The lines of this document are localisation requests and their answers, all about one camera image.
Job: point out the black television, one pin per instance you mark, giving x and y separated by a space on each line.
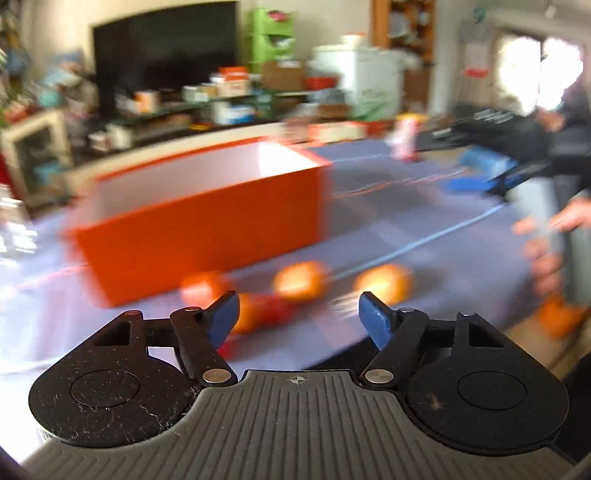
166 50

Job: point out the orange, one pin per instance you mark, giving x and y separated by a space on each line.
203 288
249 316
385 284
302 281
561 318

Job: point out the orange box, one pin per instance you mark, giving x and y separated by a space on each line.
198 230

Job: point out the blue checkered tablecloth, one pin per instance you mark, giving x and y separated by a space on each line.
415 240

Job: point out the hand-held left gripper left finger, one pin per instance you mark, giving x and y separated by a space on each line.
224 316

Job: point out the red apple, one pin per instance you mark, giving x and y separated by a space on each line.
279 311

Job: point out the glass shelf of television stand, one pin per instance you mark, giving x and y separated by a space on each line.
207 108

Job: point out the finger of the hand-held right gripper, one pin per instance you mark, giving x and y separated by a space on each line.
489 159
466 184

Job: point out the white glass-door cabinet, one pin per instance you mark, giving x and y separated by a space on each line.
37 152

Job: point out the wooden shelf unit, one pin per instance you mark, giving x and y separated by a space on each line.
406 27

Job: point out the green plastic drawer unit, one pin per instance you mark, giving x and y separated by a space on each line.
272 39

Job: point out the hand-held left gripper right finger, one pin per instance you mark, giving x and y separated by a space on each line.
374 323

